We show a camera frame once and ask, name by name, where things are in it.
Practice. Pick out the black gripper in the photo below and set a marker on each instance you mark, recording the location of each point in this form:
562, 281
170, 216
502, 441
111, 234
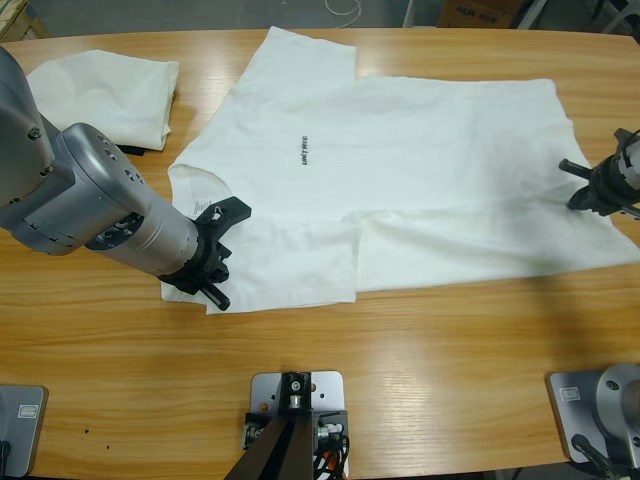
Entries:
207, 265
615, 190

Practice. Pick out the black garment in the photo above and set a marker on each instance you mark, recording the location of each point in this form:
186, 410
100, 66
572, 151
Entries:
132, 150

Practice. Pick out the white printed t-shirt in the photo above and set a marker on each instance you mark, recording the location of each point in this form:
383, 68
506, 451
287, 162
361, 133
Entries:
400, 175

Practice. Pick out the white garment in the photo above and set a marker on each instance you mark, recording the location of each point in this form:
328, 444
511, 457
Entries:
115, 90

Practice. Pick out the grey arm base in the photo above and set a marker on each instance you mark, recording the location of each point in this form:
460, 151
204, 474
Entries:
575, 415
25, 440

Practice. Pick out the black clamp block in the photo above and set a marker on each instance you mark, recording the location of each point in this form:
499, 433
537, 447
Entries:
254, 427
336, 417

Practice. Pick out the brown cardboard box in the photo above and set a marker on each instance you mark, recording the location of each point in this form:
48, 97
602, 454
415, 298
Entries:
475, 14

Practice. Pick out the grey metal leg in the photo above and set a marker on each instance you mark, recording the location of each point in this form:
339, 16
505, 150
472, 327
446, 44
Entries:
408, 12

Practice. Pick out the wooden crate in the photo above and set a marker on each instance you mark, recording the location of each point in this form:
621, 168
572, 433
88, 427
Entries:
17, 17

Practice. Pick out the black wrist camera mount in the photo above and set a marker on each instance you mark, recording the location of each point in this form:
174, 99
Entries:
230, 210
625, 139

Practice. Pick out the white metal frame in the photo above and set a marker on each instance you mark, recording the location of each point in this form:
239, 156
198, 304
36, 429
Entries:
531, 14

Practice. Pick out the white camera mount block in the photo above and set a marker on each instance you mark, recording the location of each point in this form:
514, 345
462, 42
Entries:
330, 392

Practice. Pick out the dark camera post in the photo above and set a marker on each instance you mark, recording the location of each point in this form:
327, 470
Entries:
285, 450

